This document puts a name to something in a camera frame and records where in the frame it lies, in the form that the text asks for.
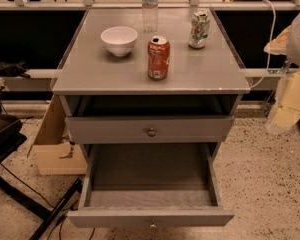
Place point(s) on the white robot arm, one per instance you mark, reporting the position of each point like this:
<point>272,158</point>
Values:
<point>293,42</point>

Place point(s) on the grey drawer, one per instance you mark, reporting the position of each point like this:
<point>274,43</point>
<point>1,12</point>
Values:
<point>149,129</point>
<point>150,185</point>

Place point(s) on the white ceramic bowl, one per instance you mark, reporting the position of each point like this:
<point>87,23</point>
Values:
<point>119,40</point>

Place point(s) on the clear plastic water bottle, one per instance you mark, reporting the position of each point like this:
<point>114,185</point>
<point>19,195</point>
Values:
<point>150,15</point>

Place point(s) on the orange soda can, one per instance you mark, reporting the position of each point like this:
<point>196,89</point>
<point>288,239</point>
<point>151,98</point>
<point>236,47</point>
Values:
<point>158,57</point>

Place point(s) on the grey top drawer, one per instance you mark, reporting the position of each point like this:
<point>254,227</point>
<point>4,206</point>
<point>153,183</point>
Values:
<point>149,129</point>

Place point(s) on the cardboard box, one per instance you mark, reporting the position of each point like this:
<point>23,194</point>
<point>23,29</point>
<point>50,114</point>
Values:
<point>55,152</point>

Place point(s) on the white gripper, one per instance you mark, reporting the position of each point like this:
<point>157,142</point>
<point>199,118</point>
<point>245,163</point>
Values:
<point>286,111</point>

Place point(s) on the black chair base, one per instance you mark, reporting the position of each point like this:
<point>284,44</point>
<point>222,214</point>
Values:
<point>21,171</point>

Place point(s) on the metal rail frame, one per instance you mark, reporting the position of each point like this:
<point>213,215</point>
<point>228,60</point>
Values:
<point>273,79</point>

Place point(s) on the white green soda can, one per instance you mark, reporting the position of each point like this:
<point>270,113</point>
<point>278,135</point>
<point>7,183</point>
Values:
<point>200,23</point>

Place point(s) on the grey drawer cabinet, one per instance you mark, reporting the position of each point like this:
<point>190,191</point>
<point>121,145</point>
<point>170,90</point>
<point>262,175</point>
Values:
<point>169,103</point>

